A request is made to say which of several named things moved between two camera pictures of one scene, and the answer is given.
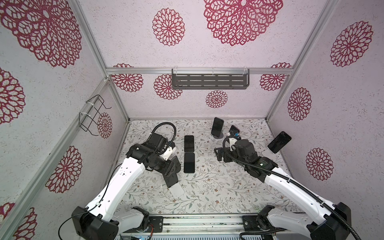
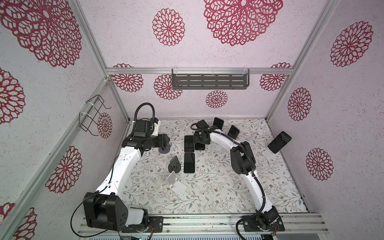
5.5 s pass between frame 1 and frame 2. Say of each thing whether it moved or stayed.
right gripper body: moved
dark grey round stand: stayed
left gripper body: moved
